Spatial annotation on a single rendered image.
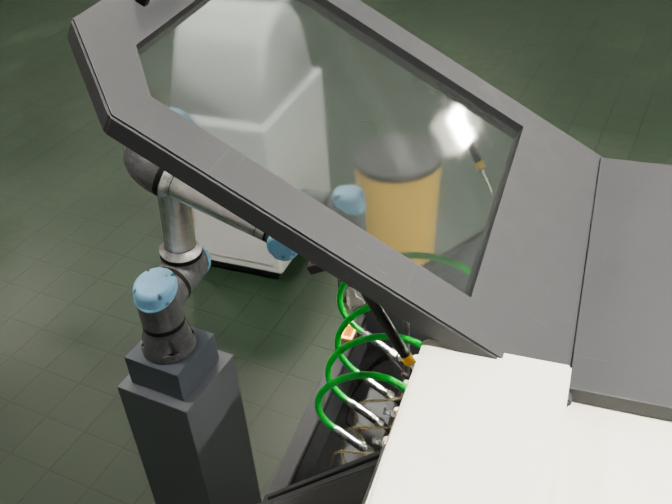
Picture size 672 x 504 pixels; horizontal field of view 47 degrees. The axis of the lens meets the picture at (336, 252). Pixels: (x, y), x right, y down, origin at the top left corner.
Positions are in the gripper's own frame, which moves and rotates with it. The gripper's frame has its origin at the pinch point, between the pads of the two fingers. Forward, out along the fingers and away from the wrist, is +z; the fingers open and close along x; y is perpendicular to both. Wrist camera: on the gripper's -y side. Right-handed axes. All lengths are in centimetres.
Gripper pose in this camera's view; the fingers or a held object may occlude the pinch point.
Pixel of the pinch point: (347, 305)
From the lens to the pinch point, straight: 202.0
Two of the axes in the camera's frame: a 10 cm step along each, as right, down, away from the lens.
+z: 0.6, 8.0, 6.0
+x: 3.2, -5.9, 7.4
